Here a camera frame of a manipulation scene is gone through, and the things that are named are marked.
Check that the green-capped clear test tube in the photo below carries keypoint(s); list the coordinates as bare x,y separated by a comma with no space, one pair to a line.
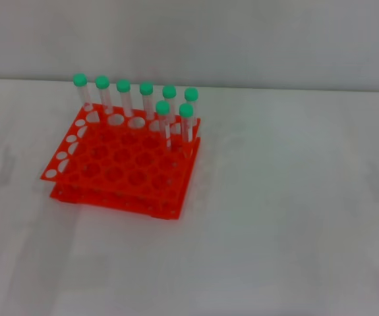
169,91
186,110
102,82
80,79
146,87
191,94
123,85
163,107

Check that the orange test tube rack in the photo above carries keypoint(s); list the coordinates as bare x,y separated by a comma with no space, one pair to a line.
123,164

